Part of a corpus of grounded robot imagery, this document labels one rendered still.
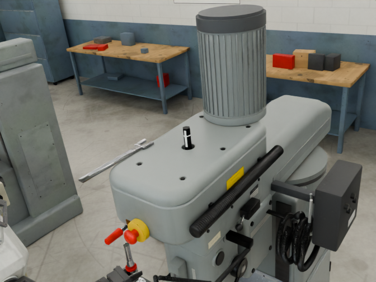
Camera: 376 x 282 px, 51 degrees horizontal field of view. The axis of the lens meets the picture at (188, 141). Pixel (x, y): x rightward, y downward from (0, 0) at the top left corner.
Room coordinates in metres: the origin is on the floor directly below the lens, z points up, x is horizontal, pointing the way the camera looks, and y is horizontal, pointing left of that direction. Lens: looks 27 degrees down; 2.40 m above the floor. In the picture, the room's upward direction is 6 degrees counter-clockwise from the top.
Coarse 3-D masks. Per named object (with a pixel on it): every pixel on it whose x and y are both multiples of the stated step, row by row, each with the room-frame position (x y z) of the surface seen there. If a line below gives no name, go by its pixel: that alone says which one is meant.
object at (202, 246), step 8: (256, 184) 1.01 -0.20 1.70; (248, 192) 0.97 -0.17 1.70; (256, 192) 1.01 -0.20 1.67; (240, 200) 0.93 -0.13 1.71; (248, 200) 0.97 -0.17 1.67; (232, 208) 0.90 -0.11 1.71; (240, 208) 0.93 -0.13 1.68; (224, 216) 0.87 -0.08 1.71; (232, 216) 0.90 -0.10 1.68; (216, 224) 0.83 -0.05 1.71; (224, 224) 0.86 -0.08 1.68; (232, 224) 0.90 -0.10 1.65; (208, 232) 0.80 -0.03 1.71; (216, 232) 0.83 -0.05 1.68; (224, 232) 0.86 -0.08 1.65; (192, 240) 0.81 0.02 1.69; (200, 240) 0.79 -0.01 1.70; (208, 240) 0.80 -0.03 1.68; (216, 240) 0.83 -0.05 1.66; (192, 248) 0.81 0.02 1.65; (200, 248) 0.79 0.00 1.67; (208, 248) 0.80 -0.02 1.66
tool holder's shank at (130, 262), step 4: (124, 244) 1.19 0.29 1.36; (128, 244) 1.19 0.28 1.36; (124, 248) 1.18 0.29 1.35; (128, 248) 1.18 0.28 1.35; (128, 252) 1.18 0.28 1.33; (128, 256) 1.17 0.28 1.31; (128, 260) 1.17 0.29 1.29; (132, 260) 1.18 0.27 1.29; (128, 264) 1.17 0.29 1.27; (132, 264) 1.17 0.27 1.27
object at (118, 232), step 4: (120, 228) 0.86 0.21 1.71; (124, 228) 0.87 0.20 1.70; (112, 232) 0.85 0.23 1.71; (116, 232) 0.84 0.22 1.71; (120, 232) 0.85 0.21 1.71; (108, 236) 0.83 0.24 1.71; (112, 236) 0.83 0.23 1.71; (116, 236) 0.84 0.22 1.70; (108, 240) 0.82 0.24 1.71; (112, 240) 0.82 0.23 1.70; (108, 244) 0.82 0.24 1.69
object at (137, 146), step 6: (138, 144) 0.99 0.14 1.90; (150, 144) 0.98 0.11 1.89; (132, 150) 0.96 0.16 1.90; (138, 150) 0.96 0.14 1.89; (120, 156) 0.93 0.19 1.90; (126, 156) 0.93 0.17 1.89; (108, 162) 0.90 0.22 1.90; (114, 162) 0.90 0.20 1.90; (96, 168) 0.88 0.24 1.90; (102, 168) 0.87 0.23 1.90; (90, 174) 0.85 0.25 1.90; (96, 174) 0.85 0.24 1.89; (78, 180) 0.83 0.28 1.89; (84, 180) 0.83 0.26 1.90
